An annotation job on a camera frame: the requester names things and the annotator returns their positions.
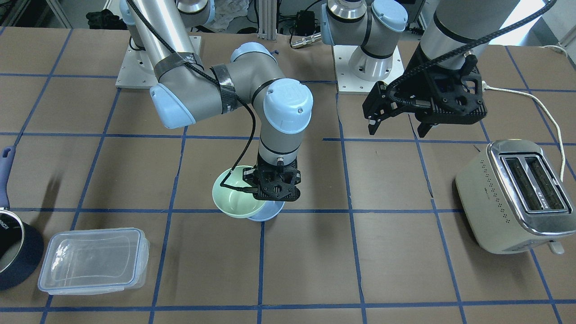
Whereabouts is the dark blue saucepan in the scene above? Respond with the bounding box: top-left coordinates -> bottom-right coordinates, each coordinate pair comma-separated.
0,146 -> 45,291

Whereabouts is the aluminium frame post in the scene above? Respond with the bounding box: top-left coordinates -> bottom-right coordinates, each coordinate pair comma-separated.
255,0 -> 278,42

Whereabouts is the white toaster power cord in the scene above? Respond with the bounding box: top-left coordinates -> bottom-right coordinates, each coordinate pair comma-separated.
481,45 -> 568,182

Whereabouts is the clear plastic food container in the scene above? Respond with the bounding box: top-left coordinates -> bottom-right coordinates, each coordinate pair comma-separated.
37,228 -> 149,296

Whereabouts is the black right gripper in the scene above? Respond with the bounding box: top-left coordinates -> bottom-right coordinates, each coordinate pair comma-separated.
243,156 -> 301,202

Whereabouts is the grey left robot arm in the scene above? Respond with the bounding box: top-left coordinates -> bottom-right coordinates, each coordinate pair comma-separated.
320,0 -> 555,137

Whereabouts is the blue plastic bowl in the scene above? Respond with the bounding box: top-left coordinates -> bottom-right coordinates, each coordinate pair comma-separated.
247,201 -> 285,222

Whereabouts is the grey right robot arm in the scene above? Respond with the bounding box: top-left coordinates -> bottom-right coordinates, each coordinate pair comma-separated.
121,0 -> 313,202

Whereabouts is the green plastic bowl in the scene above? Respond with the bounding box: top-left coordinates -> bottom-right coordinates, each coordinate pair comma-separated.
211,169 -> 265,219

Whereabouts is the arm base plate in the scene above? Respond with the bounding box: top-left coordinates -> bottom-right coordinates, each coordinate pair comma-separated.
115,38 -> 157,90
333,45 -> 405,95

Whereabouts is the cream and chrome toaster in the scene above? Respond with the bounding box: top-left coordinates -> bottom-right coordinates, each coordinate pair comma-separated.
455,139 -> 576,255

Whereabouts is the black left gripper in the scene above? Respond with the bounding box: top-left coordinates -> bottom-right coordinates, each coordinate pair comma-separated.
363,51 -> 487,138

